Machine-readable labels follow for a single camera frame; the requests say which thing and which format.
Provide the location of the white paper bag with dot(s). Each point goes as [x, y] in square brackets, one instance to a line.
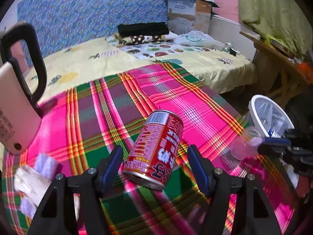
[31, 183]

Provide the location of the blue patterned headboard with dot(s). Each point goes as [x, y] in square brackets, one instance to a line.
[60, 24]

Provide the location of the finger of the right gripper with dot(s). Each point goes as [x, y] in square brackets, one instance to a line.
[296, 135]
[296, 152]

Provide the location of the green curtain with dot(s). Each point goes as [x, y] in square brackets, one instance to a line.
[280, 20]

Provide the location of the pink electric kettle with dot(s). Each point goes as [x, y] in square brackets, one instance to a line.
[20, 114]

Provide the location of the black folded cloth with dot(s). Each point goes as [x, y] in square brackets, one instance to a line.
[145, 29]

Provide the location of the wooden table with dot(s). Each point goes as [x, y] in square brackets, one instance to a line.
[277, 77]

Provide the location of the fruit print sheet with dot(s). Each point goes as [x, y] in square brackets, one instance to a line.
[154, 49]

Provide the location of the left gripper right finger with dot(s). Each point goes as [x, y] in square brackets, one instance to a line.
[253, 212]

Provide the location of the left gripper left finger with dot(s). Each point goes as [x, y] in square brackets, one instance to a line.
[56, 212]

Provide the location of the yellow pineapple bed sheet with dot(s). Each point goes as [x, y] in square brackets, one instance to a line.
[97, 58]

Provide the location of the pink plaid tablecloth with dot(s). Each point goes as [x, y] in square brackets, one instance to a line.
[82, 125]

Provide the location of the small bottle on bed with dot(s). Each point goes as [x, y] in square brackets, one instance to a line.
[227, 47]

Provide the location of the cardboard box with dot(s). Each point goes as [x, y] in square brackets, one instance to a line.
[185, 16]

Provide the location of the clear plastic cup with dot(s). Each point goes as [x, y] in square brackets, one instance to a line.
[246, 145]

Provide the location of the red milk drink can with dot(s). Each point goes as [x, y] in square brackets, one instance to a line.
[151, 160]

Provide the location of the white trash bin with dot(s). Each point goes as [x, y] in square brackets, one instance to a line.
[267, 116]

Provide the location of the polka dot brown cloth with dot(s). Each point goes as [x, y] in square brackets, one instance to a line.
[135, 40]

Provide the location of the white plastic bag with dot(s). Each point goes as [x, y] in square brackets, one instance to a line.
[198, 39]

